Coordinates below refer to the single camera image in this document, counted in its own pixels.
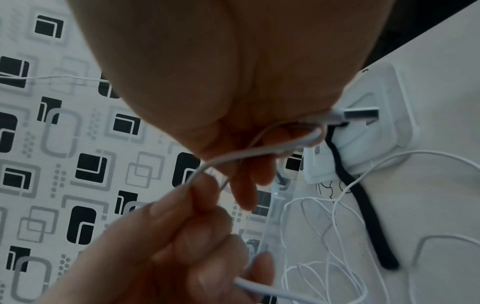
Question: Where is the white USB cable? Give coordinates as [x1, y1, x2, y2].
[183, 107, 480, 304]

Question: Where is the person's right hand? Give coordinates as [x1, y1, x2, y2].
[66, 0, 396, 212]

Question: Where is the black velcro strap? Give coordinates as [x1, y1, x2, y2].
[322, 126, 400, 270]

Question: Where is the person's left hand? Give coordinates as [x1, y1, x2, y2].
[32, 175, 277, 304]

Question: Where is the white box lid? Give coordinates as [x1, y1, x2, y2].
[302, 63, 423, 184]

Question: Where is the white low table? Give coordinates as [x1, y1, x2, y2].
[262, 6, 480, 304]

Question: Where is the thin white earphone cable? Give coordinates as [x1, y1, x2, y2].
[279, 197, 371, 304]

